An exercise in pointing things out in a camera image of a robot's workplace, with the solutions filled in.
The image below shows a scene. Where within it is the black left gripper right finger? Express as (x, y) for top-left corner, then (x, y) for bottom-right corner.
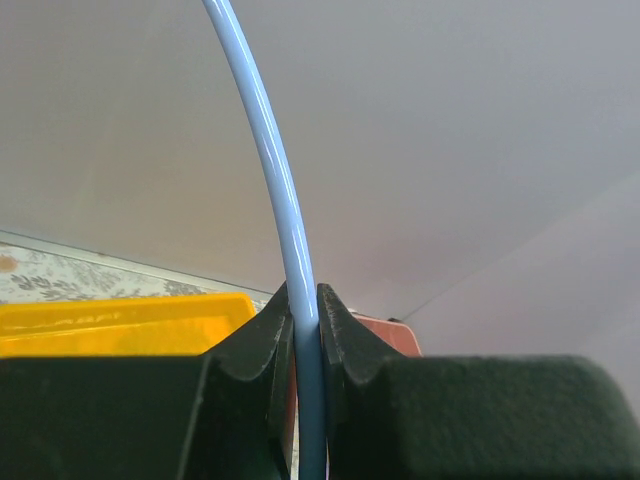
(317, 284), (639, 479)

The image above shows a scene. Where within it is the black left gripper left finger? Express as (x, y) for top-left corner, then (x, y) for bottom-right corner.
(1, 289), (294, 479)

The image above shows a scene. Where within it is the light blue wire hanger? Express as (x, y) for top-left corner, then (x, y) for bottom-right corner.
(203, 1), (328, 479)

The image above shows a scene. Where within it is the pink divided organizer box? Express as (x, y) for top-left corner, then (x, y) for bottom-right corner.
(354, 313), (422, 357)

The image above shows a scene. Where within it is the yellow plastic tray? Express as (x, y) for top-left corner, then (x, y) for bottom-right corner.
(1, 293), (255, 358)

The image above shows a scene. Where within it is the floral table mat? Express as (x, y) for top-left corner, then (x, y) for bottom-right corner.
(1, 243), (271, 310)

